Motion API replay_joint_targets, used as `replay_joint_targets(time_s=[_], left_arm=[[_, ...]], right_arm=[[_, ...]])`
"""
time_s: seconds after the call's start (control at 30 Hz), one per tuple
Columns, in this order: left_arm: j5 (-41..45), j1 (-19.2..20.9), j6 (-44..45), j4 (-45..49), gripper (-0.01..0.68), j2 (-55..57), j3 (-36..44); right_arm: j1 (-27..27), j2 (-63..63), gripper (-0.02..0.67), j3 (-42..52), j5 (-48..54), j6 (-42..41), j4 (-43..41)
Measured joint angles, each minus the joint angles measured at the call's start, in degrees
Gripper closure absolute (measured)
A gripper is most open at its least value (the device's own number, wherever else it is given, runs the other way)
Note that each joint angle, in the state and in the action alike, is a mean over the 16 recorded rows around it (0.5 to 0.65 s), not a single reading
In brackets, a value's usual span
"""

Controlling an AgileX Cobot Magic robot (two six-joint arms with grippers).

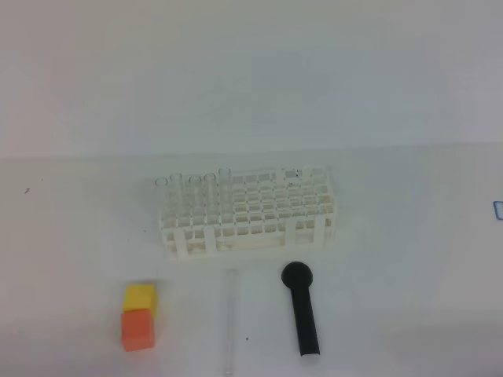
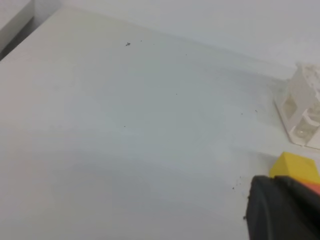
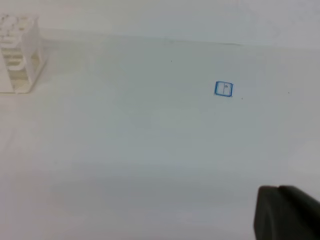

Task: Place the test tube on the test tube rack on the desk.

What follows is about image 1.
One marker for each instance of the clear glass test tube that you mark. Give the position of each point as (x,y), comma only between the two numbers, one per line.
(231,316)

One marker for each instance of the clear test tube tallest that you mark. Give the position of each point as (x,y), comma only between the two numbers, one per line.
(225,193)

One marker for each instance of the white plastic test tube rack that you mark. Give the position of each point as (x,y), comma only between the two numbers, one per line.
(280,208)

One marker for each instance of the clear test tube far left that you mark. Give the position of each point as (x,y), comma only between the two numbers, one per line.
(162,192)

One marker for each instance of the black plastic funnel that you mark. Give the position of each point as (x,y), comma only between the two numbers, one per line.
(298,277)

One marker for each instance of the yellow foam cube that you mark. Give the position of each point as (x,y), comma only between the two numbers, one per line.
(141,296)

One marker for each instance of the orange foam cube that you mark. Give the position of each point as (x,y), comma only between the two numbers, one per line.
(137,330)

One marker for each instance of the blue outlined label sticker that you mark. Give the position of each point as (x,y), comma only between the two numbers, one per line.
(498,210)

